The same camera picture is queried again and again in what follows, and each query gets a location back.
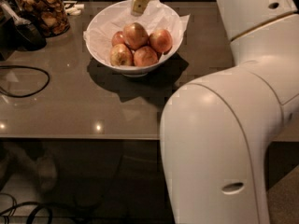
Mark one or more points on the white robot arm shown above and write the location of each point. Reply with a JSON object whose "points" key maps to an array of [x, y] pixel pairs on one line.
{"points": [[215, 130]]}

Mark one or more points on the front left yellowish apple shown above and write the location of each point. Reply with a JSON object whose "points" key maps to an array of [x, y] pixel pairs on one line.
{"points": [[120, 55]]}

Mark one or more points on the white ceramic bowl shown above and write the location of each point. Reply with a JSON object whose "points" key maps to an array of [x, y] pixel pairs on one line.
{"points": [[102, 52]]}

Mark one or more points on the red apple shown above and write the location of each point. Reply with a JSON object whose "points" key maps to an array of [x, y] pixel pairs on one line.
{"points": [[117, 38], [161, 40], [145, 56], [135, 36]]}

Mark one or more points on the glass jar of dried slices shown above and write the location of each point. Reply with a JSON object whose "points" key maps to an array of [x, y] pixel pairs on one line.
{"points": [[49, 16]]}

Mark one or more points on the black scoop with silver handle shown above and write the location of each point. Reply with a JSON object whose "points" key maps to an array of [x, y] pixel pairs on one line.
{"points": [[27, 34]]}

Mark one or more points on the white paper liner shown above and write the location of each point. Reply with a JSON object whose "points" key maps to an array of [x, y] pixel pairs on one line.
{"points": [[118, 16]]}

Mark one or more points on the small white objects on table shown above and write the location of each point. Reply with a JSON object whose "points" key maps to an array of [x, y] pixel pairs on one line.
{"points": [[73, 9]]}

